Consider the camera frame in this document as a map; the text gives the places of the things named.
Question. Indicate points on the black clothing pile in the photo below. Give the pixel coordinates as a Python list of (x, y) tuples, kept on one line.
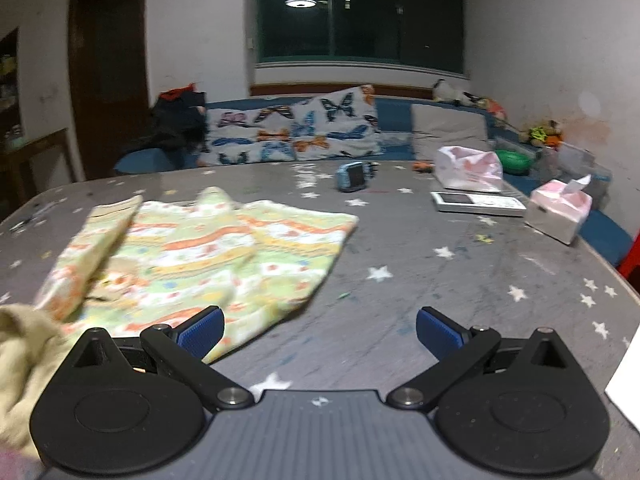
[(172, 120)]

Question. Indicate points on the dark wooden shelf unit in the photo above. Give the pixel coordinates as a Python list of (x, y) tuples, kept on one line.
[(9, 90)]

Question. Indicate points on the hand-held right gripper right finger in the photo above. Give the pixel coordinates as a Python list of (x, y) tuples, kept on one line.
[(440, 329)]

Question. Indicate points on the wooden side table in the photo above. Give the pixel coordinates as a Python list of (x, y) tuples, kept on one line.
[(35, 160)]

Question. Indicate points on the pink white tissue pack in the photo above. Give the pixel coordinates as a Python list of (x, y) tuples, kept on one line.
[(555, 210)]

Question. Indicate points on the dark glass window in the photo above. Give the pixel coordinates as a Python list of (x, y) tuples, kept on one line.
[(360, 15)]

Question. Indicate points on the butterfly print cushion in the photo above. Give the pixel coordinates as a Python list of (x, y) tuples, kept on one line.
[(337, 120), (250, 135)]

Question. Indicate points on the white paper sheet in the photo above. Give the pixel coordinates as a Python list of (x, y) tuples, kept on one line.
[(627, 390)]

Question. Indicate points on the pens on table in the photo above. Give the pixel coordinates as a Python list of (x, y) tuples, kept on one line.
[(35, 217)]

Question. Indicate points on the person's pink clothing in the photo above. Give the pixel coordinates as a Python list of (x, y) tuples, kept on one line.
[(15, 465)]

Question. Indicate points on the small orange toy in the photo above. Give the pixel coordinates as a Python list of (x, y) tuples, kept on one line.
[(422, 166)]

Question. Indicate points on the blue toy watch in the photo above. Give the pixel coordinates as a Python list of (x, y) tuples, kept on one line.
[(354, 176)]

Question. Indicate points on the clear plastic box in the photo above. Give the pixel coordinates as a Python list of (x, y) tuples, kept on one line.
[(575, 165)]

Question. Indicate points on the patterned green orange children's jacket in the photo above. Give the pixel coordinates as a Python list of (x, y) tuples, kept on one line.
[(200, 260)]

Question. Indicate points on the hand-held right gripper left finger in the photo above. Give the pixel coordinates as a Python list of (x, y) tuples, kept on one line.
[(202, 331)]

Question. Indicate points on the red stool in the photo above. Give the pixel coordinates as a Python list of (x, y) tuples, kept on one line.
[(631, 257)]

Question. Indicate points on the white flat remote device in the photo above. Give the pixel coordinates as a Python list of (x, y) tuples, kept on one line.
[(475, 203)]

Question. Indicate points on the dark wooden door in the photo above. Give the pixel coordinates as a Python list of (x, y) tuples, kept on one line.
[(107, 75)]

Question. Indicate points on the white pink plastic bag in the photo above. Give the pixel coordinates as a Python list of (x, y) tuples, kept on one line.
[(467, 170)]

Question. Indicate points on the grey cushion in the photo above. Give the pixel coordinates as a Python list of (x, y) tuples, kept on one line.
[(447, 127)]

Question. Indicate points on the green round object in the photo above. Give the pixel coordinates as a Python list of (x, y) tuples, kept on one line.
[(514, 161)]

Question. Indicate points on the colourful toy figure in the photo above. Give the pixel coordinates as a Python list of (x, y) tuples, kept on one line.
[(542, 134)]

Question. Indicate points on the white plush toy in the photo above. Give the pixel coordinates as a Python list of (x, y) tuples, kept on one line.
[(447, 91)]

